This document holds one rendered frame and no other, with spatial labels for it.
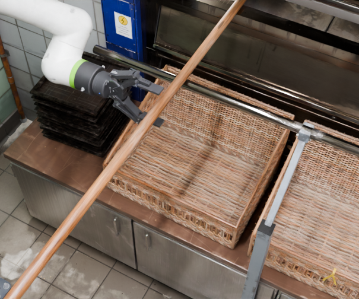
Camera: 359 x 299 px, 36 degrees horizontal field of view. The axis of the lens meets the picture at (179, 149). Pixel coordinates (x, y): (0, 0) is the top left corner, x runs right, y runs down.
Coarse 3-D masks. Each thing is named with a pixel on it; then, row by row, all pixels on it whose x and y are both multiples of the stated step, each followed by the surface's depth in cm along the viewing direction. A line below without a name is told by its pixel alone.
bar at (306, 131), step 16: (96, 48) 175; (128, 64) 172; (144, 64) 171; (208, 96) 164; (224, 96) 163; (256, 112) 159; (272, 112) 159; (288, 128) 157; (304, 128) 155; (304, 144) 157; (336, 144) 152; (352, 144) 152; (288, 176) 159; (272, 208) 160; (272, 224) 161; (256, 240) 165; (256, 256) 172; (256, 272) 179; (256, 288) 194
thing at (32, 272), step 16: (240, 0) 186; (224, 16) 180; (208, 48) 172; (192, 64) 166; (176, 80) 162; (160, 112) 156; (144, 128) 151; (128, 144) 147; (112, 160) 144; (112, 176) 142; (96, 192) 138; (80, 208) 134; (64, 224) 132; (64, 240) 131; (48, 256) 127; (32, 272) 124; (16, 288) 121
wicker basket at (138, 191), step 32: (160, 96) 224; (192, 96) 219; (128, 128) 207; (160, 128) 232; (192, 128) 227; (224, 128) 219; (256, 128) 212; (128, 160) 220; (160, 160) 221; (192, 160) 221; (224, 160) 221; (256, 160) 220; (128, 192) 207; (160, 192) 194; (192, 192) 211; (224, 192) 211; (256, 192) 194; (192, 224) 199; (224, 224) 188
